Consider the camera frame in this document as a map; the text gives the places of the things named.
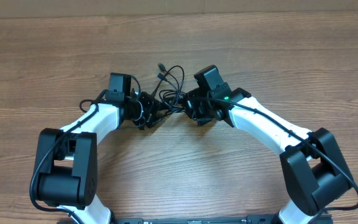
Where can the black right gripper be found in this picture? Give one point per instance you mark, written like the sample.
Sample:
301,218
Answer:
192,104

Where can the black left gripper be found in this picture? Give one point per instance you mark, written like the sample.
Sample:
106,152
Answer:
150,109

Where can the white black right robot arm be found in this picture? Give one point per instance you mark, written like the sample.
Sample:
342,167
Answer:
317,177

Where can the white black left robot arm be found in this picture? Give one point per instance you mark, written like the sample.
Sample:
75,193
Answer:
65,176

